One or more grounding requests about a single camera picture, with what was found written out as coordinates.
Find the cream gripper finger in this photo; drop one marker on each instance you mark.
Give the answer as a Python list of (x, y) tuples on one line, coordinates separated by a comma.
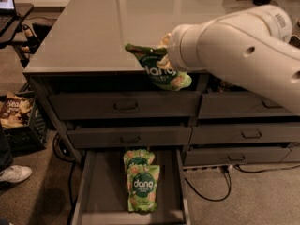
[(165, 41), (165, 63)]

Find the green rice chip bag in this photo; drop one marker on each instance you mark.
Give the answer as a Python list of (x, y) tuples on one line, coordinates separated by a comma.
[(138, 157), (166, 79), (142, 185)]

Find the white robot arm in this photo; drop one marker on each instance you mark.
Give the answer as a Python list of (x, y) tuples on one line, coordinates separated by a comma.
[(249, 48)]

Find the top left drawer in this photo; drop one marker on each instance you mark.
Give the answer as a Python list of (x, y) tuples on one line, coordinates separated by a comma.
[(71, 106)]

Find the snack packs in top drawer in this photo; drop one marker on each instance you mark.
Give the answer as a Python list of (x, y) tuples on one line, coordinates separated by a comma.
[(223, 86)]

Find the middle left drawer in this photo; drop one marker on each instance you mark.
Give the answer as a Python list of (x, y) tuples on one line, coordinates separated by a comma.
[(100, 137)]

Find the grey drawer cabinet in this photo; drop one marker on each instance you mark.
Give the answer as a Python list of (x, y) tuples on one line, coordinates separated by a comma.
[(85, 53)]

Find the top right drawer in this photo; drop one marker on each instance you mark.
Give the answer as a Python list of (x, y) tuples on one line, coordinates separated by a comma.
[(239, 105)]

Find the bottom right drawer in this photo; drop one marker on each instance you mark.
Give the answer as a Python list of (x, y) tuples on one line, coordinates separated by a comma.
[(239, 155)]

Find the middle right drawer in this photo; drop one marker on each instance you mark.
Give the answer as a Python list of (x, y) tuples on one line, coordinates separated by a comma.
[(246, 133)]

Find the open bottom left drawer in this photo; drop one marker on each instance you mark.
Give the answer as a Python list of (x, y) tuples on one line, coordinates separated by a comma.
[(103, 199)]

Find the brown snack bag in crate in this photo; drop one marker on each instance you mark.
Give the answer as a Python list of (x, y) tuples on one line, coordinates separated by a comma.
[(15, 111)]

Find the dark bottle by desk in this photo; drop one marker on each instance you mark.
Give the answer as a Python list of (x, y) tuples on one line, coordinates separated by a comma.
[(32, 43)]

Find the black plastic crate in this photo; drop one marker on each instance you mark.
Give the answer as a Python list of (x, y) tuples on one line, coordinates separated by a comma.
[(31, 137)]

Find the laptop computer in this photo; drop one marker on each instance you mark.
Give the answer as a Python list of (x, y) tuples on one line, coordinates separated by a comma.
[(7, 14)]

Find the dark trouser leg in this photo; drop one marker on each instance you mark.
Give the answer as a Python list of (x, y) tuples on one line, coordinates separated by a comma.
[(6, 159)]

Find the white sneaker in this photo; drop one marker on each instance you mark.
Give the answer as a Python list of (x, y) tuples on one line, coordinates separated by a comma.
[(15, 174)]

